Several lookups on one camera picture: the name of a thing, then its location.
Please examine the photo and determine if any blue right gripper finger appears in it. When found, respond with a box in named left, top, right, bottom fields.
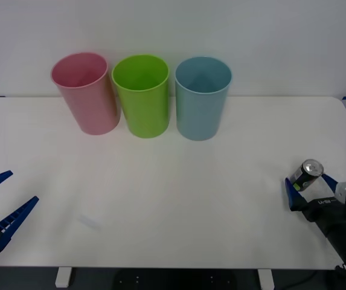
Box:
left=321, top=173, right=340, bottom=192
left=283, top=177, right=306, bottom=212

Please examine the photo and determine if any white table leg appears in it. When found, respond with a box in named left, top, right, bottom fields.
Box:
left=257, top=269, right=275, bottom=290
left=55, top=268, right=72, bottom=288

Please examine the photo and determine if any pink plastic waste bin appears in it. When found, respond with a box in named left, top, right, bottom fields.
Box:
left=50, top=51, right=121, bottom=136

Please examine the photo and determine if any pale blue plastic waste bin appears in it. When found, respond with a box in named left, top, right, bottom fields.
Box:
left=174, top=56, right=232, bottom=141

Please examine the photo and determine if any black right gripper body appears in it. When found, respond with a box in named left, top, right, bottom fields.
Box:
left=289, top=195, right=346, bottom=238

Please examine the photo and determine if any green plastic waste bin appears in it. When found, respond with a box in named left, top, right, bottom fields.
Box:
left=111, top=54, right=171, bottom=139

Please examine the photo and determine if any black drink can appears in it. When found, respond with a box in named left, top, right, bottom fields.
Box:
left=287, top=158, right=325, bottom=193

